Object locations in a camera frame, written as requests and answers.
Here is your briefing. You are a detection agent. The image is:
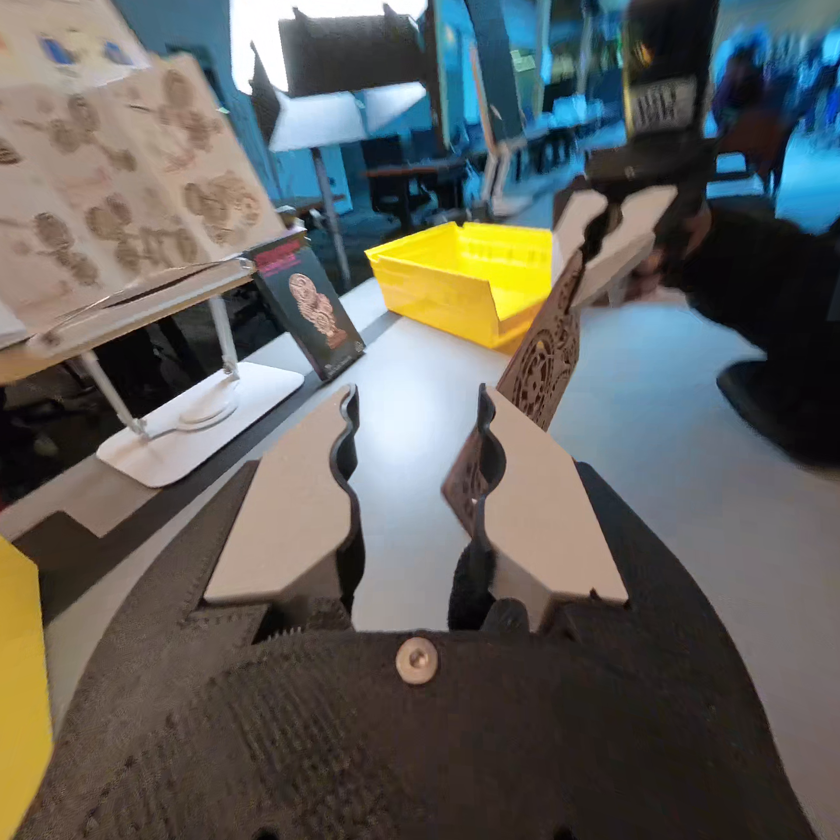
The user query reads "black softbox light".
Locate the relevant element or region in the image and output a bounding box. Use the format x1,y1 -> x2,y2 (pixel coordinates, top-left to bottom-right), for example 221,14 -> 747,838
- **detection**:
248,0 -> 437,153

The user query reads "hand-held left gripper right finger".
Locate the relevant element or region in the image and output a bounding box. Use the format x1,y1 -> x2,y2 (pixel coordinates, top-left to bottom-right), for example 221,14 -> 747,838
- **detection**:
469,385 -> 629,632

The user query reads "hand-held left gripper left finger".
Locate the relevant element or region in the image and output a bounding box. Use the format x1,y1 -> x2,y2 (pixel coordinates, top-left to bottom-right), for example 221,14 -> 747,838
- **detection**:
203,385 -> 365,614

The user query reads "white book stand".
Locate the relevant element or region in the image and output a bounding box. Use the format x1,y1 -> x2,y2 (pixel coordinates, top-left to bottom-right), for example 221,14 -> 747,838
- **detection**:
0,256 -> 307,490

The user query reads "open instruction booklet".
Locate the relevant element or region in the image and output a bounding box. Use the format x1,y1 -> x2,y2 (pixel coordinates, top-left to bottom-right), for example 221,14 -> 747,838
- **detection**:
0,0 -> 287,345

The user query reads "laser-cut wooden parts sheet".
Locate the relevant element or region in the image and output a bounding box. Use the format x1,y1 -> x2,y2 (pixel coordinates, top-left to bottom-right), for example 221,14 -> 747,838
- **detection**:
441,252 -> 585,546

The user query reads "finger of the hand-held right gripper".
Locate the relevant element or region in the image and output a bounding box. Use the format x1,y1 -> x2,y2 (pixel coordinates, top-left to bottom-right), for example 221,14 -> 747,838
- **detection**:
553,190 -> 618,265
572,185 -> 680,311

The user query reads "person's right hand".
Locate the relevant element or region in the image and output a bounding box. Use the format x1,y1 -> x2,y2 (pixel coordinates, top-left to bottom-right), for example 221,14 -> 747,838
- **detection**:
625,196 -> 714,298

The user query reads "yellow plastic bin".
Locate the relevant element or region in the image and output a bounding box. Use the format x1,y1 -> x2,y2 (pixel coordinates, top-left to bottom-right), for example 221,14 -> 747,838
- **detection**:
0,535 -> 55,840
364,222 -> 555,355

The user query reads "black product box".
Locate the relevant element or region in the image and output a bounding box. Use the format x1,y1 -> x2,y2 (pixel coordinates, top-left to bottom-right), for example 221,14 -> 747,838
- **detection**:
249,230 -> 367,383

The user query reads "light stand pole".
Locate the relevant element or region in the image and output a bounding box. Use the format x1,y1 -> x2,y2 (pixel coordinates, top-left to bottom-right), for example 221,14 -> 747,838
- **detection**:
310,146 -> 355,293

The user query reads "person's right forearm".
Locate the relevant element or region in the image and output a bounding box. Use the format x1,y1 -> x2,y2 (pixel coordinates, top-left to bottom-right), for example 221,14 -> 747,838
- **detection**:
682,200 -> 840,468

